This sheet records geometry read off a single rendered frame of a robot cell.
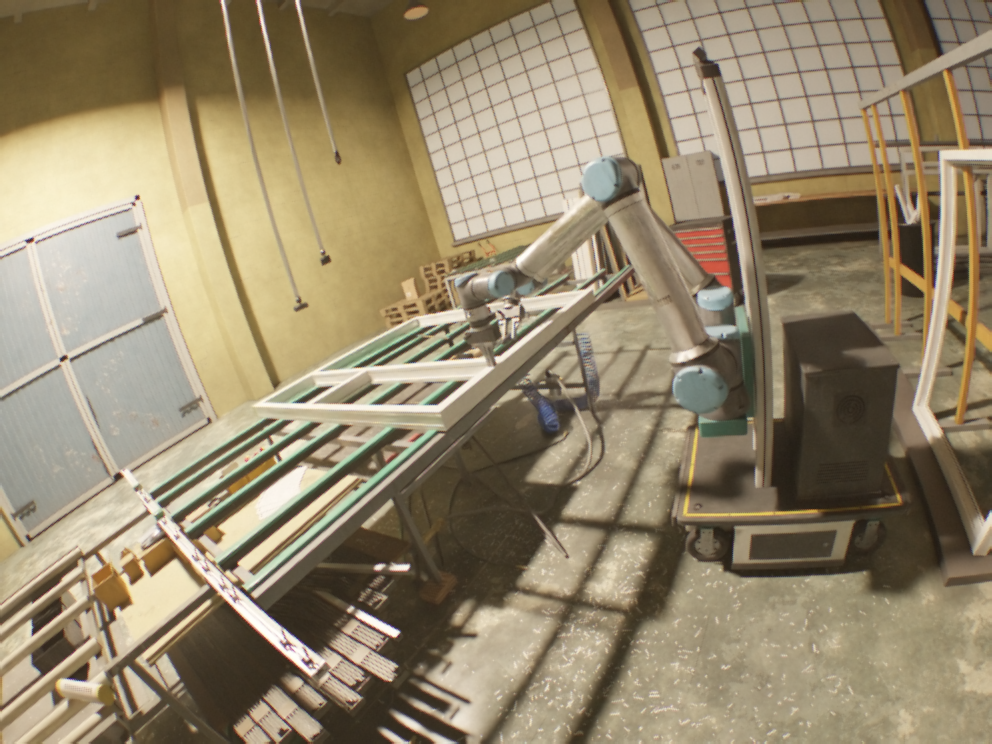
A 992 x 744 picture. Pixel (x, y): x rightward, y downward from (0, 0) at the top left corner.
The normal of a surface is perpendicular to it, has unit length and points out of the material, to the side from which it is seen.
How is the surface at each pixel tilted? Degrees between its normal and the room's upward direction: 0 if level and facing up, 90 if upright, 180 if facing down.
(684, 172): 90
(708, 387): 95
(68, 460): 90
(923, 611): 0
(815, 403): 90
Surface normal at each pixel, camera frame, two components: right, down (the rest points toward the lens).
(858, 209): -0.51, 0.41
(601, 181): -0.68, 0.30
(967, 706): -0.27, -0.91
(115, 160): 0.82, -0.04
